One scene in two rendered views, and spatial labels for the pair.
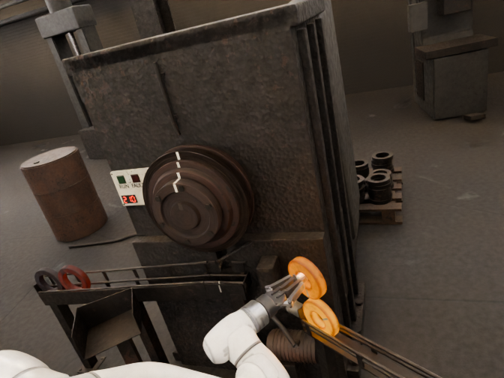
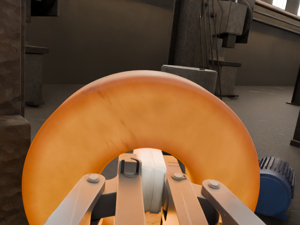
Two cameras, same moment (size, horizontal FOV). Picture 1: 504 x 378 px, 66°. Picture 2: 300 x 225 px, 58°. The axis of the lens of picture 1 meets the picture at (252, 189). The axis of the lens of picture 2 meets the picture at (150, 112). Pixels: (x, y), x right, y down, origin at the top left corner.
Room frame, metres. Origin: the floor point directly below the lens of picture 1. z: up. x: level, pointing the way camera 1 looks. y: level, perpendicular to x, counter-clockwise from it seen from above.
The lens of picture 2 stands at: (1.00, 0.05, 1.00)
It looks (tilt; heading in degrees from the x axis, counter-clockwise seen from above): 12 degrees down; 296
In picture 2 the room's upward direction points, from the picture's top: 6 degrees clockwise
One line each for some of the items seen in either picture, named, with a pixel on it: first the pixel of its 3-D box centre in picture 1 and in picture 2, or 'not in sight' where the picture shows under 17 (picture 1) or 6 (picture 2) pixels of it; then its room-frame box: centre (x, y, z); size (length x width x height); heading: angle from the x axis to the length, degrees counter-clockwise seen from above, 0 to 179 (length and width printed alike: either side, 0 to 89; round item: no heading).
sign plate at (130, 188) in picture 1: (140, 187); not in sight; (1.70, 0.50, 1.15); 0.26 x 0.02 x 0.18; 67
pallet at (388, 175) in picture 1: (331, 181); not in sight; (3.19, -0.72, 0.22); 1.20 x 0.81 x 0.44; 65
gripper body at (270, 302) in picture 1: (271, 301); not in sight; (0.99, 0.02, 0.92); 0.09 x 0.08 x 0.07; 122
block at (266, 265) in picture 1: (272, 283); not in sight; (1.38, 0.01, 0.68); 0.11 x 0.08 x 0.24; 157
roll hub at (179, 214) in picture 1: (187, 213); not in sight; (1.37, 0.27, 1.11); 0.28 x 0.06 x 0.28; 67
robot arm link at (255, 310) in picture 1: (254, 315); not in sight; (0.95, 0.09, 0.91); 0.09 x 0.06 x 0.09; 32
